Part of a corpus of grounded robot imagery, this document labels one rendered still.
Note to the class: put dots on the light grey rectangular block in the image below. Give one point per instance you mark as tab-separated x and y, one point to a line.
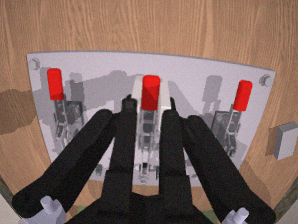
285	140

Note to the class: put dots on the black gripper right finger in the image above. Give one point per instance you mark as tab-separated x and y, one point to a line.
223	184

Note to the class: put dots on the light grey fixture plate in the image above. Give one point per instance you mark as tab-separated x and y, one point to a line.
100	79

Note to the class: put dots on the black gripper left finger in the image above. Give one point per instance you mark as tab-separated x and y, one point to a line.
50	197

